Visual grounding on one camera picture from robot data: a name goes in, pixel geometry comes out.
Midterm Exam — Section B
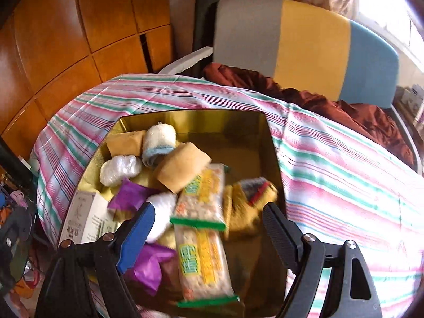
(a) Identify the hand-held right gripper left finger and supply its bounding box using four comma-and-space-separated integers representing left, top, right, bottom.
35, 201, 156, 318

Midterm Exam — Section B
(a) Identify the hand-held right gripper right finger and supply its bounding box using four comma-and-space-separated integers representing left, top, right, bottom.
263, 202, 383, 318

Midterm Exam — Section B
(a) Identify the purple snack packet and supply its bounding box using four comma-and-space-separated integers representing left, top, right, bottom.
124, 242, 178, 297
107, 178, 161, 221

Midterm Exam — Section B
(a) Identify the white plastic bag ball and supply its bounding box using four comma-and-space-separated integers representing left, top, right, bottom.
144, 192, 178, 244
99, 155, 143, 187

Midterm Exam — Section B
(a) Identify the yellow snack packet red label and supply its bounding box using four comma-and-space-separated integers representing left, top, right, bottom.
223, 177, 279, 241

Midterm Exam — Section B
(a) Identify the white printed carton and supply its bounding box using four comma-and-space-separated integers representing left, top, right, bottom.
61, 190, 121, 246

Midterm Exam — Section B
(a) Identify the yellow green cracker packet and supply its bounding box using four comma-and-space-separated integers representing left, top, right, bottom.
170, 163, 229, 232
173, 224, 241, 308

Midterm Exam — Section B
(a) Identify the white sock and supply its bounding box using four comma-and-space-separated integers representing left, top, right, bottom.
142, 123, 178, 168

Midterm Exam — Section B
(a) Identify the gold tin box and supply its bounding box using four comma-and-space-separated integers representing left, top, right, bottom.
56, 109, 289, 318

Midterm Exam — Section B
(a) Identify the striped bed sheet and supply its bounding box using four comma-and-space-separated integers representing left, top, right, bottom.
30, 74, 424, 318

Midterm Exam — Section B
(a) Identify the dark cluttered side table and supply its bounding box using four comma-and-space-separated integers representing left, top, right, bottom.
0, 136, 38, 295

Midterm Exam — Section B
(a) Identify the dark red blanket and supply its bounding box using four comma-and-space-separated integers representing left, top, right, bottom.
202, 62, 416, 168

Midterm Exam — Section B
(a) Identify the white foam board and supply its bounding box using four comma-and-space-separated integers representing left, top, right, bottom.
158, 46, 214, 75

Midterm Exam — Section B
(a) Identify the white appliance box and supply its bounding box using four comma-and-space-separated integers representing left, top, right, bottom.
399, 84, 424, 107

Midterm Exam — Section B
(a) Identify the grey yellow blue headboard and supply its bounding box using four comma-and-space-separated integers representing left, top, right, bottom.
212, 0, 400, 109

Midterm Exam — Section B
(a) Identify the wooden wardrobe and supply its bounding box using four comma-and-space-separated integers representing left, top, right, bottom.
0, 0, 176, 160

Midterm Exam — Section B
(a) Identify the window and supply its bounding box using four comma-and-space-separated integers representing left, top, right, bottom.
356, 0, 418, 54

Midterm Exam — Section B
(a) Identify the grey bed frame rail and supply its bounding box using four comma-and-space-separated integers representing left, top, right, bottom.
386, 104, 421, 174

